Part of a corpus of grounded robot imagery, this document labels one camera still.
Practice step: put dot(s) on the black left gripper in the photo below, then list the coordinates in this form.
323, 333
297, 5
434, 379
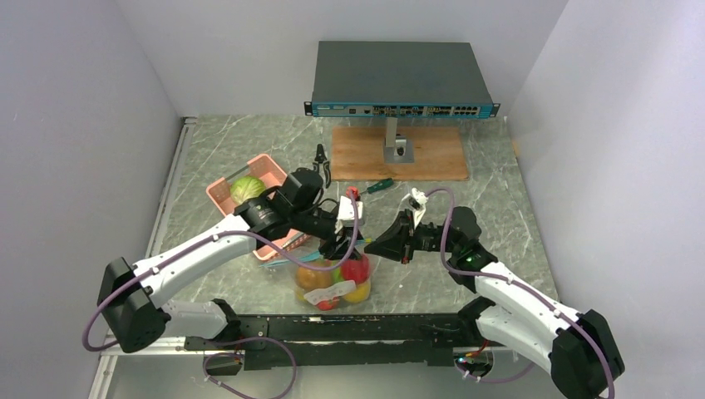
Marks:
330, 247

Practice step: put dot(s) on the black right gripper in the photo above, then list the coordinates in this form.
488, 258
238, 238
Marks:
398, 241

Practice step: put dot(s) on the red round fruit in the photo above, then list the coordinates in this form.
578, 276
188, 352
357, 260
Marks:
357, 270

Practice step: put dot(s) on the clear zip top bag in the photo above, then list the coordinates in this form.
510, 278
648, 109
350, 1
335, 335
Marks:
308, 253

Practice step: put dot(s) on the brown potato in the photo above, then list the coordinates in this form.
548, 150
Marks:
308, 279

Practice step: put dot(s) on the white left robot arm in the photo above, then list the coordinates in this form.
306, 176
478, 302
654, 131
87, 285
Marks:
136, 300

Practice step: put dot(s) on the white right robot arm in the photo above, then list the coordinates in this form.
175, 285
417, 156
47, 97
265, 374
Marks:
576, 349

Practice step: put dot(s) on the wooden board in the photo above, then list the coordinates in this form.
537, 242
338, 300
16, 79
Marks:
432, 154

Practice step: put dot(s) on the pink plastic basket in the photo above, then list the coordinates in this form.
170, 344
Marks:
265, 168

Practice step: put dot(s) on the green cabbage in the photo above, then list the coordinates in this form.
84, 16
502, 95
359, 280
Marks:
245, 188

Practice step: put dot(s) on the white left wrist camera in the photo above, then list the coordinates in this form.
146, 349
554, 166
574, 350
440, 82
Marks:
350, 210

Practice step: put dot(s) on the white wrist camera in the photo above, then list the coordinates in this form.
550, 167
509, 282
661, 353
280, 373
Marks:
350, 210
416, 200

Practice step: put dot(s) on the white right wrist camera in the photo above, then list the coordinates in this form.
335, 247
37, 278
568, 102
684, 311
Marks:
416, 200

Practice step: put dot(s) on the green handled screwdriver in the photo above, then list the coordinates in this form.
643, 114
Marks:
378, 186

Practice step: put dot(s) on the black handled pliers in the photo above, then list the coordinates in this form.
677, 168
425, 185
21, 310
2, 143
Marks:
322, 164

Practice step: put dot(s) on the metal stand post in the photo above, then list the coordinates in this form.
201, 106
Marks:
397, 149

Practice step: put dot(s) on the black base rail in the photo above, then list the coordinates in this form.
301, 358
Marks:
435, 339

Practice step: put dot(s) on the grey network switch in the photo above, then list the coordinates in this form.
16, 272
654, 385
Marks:
366, 79

